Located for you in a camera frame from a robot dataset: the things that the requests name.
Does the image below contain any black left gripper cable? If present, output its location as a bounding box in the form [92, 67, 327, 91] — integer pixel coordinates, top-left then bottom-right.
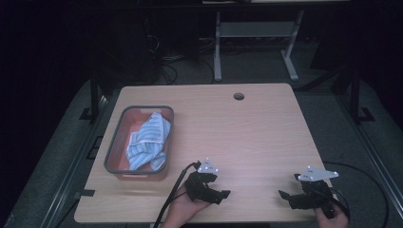
[153, 161, 202, 228]

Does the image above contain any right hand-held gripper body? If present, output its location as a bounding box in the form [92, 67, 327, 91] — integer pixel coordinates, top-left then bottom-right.
[293, 165, 339, 219]

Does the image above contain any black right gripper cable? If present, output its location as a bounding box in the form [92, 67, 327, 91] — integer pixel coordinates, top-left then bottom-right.
[322, 161, 390, 228]

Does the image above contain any grey metal stand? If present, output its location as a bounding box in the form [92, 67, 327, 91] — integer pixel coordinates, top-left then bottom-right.
[213, 9, 306, 83]

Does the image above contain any person's left hand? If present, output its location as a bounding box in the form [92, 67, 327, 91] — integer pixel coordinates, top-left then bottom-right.
[162, 183, 213, 228]

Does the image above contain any black table edge clip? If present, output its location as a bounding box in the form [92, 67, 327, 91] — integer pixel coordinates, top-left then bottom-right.
[73, 188, 96, 199]

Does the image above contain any aluminium floor rail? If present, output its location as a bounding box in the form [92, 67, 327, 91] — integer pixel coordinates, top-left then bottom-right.
[39, 93, 123, 228]
[335, 93, 403, 219]

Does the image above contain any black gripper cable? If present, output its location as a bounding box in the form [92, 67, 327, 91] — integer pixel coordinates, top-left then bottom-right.
[153, 161, 202, 228]
[322, 161, 390, 228]

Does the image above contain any black metal post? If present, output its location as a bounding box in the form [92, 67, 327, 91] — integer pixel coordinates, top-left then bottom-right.
[348, 66, 376, 125]
[79, 71, 102, 124]

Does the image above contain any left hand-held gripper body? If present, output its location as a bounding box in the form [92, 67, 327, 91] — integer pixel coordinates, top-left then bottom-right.
[184, 157, 223, 204]

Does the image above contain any tangle of floor cables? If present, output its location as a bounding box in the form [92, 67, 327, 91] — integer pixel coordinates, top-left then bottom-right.
[157, 36, 217, 86]

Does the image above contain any blue striped cloth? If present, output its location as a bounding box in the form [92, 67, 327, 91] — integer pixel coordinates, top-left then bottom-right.
[125, 111, 172, 172]

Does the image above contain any pink basket with grey rim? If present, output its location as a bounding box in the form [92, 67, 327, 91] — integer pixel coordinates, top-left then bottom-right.
[104, 104, 176, 182]

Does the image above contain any person's right hand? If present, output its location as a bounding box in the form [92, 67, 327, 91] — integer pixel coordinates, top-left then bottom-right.
[313, 202, 350, 228]

